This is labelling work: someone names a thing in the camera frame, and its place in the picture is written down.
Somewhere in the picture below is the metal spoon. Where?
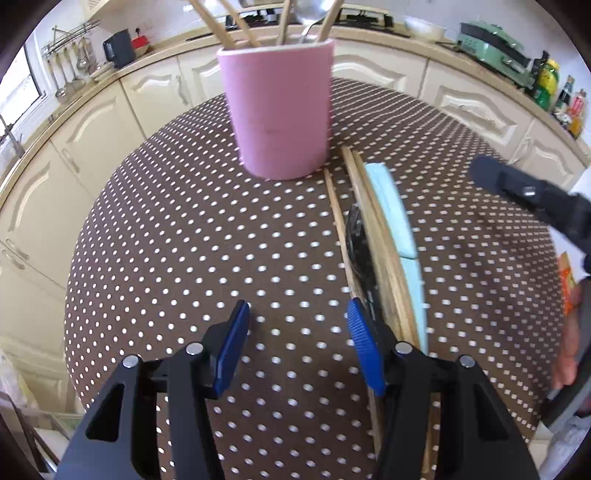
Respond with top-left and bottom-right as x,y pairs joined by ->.
294,0 -> 335,43

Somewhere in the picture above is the green kitchen appliance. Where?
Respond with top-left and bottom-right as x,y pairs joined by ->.
457,21 -> 534,88

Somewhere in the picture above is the person's right hand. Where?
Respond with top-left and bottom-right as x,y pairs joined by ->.
552,278 -> 589,390

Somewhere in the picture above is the black slotted utensil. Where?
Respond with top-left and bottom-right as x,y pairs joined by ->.
346,204 -> 383,329

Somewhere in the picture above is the yellow green bottle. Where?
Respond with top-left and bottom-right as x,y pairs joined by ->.
534,59 -> 559,111

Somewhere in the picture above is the brown polka dot tablecloth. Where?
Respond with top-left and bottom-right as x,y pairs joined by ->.
64,79 -> 563,479

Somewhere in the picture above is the light green patterned utensil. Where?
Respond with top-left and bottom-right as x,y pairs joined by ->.
365,163 -> 429,354

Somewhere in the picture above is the white bowl on counter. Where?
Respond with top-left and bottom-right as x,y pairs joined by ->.
404,16 -> 446,42

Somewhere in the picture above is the pink cylindrical utensil holder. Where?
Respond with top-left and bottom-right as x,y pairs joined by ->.
216,39 -> 335,180

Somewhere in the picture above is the black electric kettle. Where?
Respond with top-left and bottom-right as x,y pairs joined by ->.
102,29 -> 136,69

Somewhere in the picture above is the hanging utensil rack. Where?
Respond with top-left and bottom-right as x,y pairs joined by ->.
41,20 -> 100,105

